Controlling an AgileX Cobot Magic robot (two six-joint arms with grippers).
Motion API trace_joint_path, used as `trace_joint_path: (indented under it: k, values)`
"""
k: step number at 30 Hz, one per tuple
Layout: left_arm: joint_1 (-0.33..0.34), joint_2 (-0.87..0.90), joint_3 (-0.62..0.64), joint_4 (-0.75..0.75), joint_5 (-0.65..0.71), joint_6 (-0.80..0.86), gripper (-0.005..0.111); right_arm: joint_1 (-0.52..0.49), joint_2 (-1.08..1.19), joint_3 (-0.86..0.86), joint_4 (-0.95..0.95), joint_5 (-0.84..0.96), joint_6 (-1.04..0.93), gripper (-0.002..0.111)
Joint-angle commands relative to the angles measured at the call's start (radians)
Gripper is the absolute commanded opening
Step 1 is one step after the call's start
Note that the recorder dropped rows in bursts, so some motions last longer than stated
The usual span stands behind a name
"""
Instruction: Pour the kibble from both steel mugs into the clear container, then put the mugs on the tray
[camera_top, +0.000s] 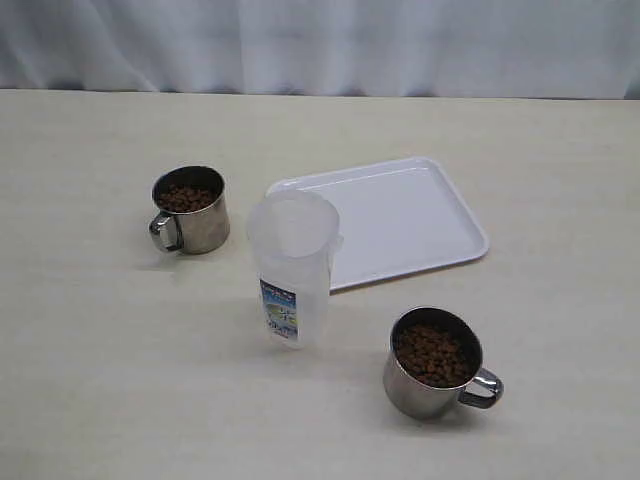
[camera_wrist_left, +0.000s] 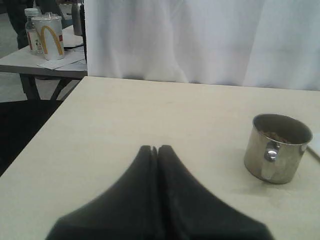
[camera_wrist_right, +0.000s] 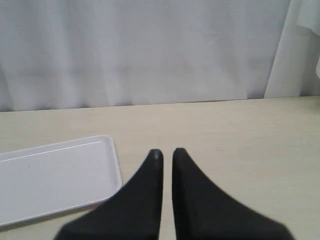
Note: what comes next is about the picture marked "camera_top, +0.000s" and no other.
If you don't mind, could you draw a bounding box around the steel mug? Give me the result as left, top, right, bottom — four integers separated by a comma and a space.
383, 306, 504, 420
149, 165, 230, 255

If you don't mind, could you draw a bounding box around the clear plastic container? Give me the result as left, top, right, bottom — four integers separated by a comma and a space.
247, 190, 343, 348

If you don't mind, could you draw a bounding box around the white plastic tray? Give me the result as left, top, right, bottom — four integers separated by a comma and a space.
268, 157, 490, 292

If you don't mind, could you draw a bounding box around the white curtain backdrop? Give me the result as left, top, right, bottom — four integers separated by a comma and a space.
1, 0, 639, 99

